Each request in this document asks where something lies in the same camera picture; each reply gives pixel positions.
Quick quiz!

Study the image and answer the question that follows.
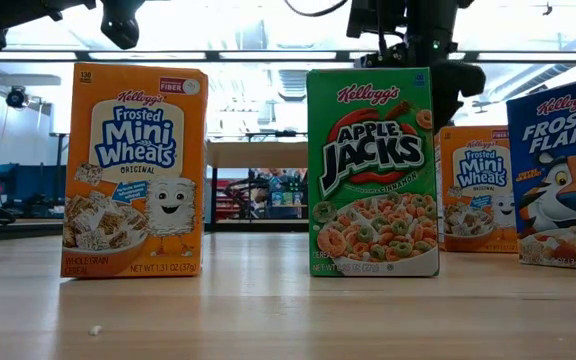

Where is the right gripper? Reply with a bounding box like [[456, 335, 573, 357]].
[[430, 60, 488, 135]]

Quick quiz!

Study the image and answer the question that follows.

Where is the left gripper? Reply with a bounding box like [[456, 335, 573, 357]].
[[99, 0, 146, 51]]

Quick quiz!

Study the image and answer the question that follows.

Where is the orange Frosted Mini Wheats box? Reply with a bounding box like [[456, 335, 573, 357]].
[[434, 124, 519, 254], [60, 61, 210, 280]]

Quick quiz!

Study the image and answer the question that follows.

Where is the blue Frosted Flakes box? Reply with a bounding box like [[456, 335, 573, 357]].
[[506, 72, 576, 273]]

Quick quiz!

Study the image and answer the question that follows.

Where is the green Apple Jacks box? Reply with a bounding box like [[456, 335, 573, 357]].
[[306, 67, 441, 278]]

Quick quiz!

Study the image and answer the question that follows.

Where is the LED light bar beam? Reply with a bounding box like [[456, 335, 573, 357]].
[[0, 48, 576, 65]]

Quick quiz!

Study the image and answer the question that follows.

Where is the grey air vent grille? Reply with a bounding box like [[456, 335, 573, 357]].
[[276, 68, 316, 101]]

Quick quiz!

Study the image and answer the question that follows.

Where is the blue partition panel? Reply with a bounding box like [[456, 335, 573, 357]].
[[0, 163, 67, 220]]

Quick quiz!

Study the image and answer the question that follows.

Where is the red storage rack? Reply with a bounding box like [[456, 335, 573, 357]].
[[216, 178, 250, 221]]

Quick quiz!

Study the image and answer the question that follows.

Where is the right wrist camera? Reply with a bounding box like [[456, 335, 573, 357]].
[[354, 43, 410, 69]]

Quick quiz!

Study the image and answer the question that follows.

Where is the white air duct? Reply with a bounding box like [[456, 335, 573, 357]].
[[0, 73, 63, 88]]

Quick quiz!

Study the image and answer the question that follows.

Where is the black dome camera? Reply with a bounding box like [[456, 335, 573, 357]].
[[4, 85, 30, 111]]

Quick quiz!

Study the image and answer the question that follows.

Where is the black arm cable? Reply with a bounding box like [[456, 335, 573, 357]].
[[283, 0, 350, 18]]

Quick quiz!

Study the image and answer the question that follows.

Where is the wooden shelf with black frame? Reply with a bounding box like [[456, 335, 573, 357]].
[[206, 141, 310, 232]]

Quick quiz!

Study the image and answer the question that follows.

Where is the black table edge rail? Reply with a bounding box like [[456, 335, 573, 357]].
[[0, 218, 310, 245]]

